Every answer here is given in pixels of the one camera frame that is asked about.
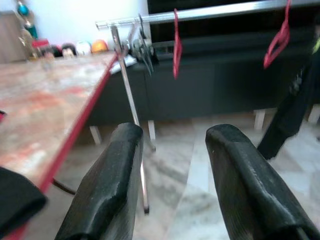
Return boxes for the light wooden cabinet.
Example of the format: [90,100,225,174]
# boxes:
[0,11,30,63]

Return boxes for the orange round plush toy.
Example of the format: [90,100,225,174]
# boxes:
[90,39,110,54]

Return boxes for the black round plush toy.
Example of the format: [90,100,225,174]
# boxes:
[60,42,77,59]

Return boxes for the red lidded jar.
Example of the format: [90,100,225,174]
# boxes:
[31,38,55,62]

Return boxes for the black garment green logo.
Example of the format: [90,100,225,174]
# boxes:
[257,32,320,161]

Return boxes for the red plastic hanger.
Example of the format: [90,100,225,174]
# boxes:
[172,8,183,80]
[263,0,292,70]

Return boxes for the black television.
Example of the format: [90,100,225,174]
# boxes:
[146,0,288,16]

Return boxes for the teal gold figurine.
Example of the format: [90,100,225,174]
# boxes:
[15,0,39,61]

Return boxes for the white round plush toy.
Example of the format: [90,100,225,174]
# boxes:
[74,40,92,55]

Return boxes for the marble folding table red edge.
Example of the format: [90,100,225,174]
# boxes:
[0,53,120,240]

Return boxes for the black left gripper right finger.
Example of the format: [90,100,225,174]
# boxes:
[205,124,320,240]

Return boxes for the black TV console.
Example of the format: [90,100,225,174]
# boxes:
[87,23,320,146]

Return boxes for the black shirt red collar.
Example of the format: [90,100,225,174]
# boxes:
[0,166,48,236]

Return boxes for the grey hanging clips bundle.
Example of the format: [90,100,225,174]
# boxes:
[131,13,155,77]

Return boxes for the silver metal garment rack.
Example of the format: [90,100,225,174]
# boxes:
[94,0,320,215]

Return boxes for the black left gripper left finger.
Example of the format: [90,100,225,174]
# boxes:
[54,122,145,240]

